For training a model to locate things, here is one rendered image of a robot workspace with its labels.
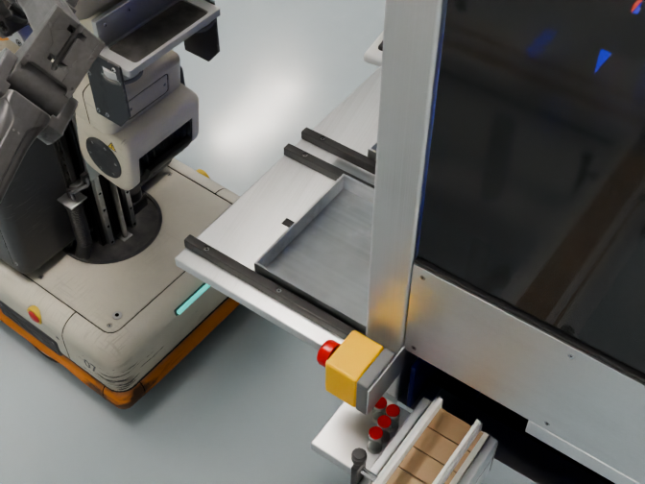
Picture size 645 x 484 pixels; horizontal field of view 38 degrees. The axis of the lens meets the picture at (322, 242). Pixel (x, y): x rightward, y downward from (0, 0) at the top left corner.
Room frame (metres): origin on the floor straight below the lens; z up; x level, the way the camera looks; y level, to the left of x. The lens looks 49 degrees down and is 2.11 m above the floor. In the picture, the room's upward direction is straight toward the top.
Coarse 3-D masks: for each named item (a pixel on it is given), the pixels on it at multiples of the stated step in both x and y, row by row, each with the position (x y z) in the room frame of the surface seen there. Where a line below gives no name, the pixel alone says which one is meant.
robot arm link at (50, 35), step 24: (24, 0) 1.19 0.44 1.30; (48, 0) 1.09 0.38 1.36; (72, 0) 1.27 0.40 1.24; (48, 24) 0.96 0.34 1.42; (72, 24) 0.97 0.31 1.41; (24, 48) 0.94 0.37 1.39; (48, 48) 0.94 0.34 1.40; (72, 48) 0.95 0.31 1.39; (96, 48) 0.97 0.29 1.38; (24, 72) 0.91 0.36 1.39; (48, 72) 0.92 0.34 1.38; (72, 72) 0.93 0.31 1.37; (24, 96) 0.89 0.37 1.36; (48, 96) 0.90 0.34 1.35
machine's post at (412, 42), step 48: (432, 0) 0.76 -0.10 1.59; (384, 48) 0.79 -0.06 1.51; (432, 48) 0.76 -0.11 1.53; (384, 96) 0.79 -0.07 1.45; (432, 96) 0.76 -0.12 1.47; (384, 144) 0.78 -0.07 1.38; (384, 192) 0.78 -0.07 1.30; (384, 240) 0.78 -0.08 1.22; (384, 288) 0.78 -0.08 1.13; (384, 336) 0.77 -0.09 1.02
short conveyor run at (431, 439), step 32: (416, 416) 0.69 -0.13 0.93; (448, 416) 0.70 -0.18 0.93; (416, 448) 0.64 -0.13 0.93; (448, 448) 0.64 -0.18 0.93; (480, 448) 0.64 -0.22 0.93; (352, 480) 0.59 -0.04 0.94; (384, 480) 0.58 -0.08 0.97; (416, 480) 0.60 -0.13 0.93; (448, 480) 0.60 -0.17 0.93; (480, 480) 0.63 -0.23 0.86
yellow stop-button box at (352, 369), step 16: (352, 336) 0.76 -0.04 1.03; (336, 352) 0.74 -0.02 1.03; (352, 352) 0.74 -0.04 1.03; (368, 352) 0.74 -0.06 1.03; (384, 352) 0.74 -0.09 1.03; (336, 368) 0.71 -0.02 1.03; (352, 368) 0.71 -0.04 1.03; (368, 368) 0.71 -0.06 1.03; (384, 368) 0.71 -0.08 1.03; (336, 384) 0.71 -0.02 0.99; (352, 384) 0.69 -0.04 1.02; (368, 384) 0.69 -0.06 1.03; (352, 400) 0.69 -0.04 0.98
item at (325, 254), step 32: (352, 192) 1.19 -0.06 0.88; (320, 224) 1.11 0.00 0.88; (352, 224) 1.11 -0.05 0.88; (288, 256) 1.04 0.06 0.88; (320, 256) 1.04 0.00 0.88; (352, 256) 1.04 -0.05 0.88; (288, 288) 0.95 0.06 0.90; (320, 288) 0.97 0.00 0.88; (352, 288) 0.97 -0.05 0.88; (352, 320) 0.88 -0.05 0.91
